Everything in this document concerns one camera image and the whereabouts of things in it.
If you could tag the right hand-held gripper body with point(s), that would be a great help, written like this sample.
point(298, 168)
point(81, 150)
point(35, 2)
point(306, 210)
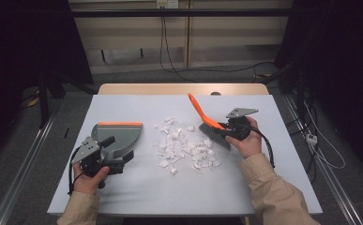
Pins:
point(240, 128)

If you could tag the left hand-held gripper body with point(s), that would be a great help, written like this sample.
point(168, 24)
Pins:
point(87, 153)

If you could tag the grey dustpan with orange edge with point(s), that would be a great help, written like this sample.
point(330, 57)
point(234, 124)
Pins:
point(123, 134)

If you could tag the pile of white paper scraps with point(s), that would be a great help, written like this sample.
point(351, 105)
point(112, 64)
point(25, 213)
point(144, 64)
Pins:
point(176, 150)

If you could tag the person's right hand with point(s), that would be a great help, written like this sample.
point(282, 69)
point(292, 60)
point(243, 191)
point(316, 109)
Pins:
point(249, 146)

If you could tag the person's left hand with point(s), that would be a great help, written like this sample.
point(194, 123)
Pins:
point(88, 186)

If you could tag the white table mat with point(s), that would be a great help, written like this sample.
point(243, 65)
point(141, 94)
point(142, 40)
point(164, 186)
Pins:
point(157, 193)

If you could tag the black metal stand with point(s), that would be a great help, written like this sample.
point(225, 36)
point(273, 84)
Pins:
point(43, 103)

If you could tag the small yellow object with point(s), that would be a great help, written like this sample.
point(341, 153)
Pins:
point(33, 102)

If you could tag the black curtain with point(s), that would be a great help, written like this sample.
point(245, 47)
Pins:
point(22, 47)
point(341, 62)

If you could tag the aluminium floor rail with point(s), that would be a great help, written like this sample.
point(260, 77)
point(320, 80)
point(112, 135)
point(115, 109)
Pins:
point(22, 168)
point(332, 181)

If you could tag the white wall outlet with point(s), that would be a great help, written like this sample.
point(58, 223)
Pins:
point(167, 3)

